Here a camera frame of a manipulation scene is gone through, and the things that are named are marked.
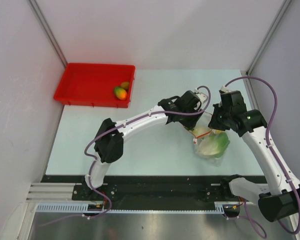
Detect yellow fake lemon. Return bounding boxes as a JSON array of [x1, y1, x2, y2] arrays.
[[214, 129, 223, 135]]

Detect green fake lettuce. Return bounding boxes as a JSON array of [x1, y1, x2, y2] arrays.
[[196, 132, 230, 158]]

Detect clear zip top bag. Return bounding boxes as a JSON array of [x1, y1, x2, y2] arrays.
[[183, 111, 230, 166]]

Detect orange green fake mango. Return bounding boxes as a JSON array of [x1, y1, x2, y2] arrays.
[[113, 86, 128, 101]]

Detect brown fake kiwi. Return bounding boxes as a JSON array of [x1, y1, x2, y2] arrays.
[[120, 81, 130, 91]]

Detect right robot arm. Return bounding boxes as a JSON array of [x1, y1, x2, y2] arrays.
[[208, 87, 300, 222]]

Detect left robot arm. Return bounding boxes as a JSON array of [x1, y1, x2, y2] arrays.
[[83, 89, 210, 200]]

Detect red plastic tray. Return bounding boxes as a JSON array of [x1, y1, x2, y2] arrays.
[[53, 63, 136, 108]]

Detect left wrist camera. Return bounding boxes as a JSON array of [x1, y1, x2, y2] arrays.
[[196, 92, 209, 104]]

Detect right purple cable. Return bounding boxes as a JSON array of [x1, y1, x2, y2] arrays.
[[221, 76, 300, 238]]

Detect purple cable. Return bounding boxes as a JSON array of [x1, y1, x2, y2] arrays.
[[221, 76, 300, 238], [37, 85, 211, 227]]

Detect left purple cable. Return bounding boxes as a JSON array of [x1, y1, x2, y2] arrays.
[[37, 85, 211, 227]]

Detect white slotted cable duct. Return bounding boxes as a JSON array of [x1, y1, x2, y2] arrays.
[[36, 202, 225, 214]]

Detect aluminium frame rail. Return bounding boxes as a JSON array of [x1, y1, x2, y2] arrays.
[[26, 182, 77, 203]]

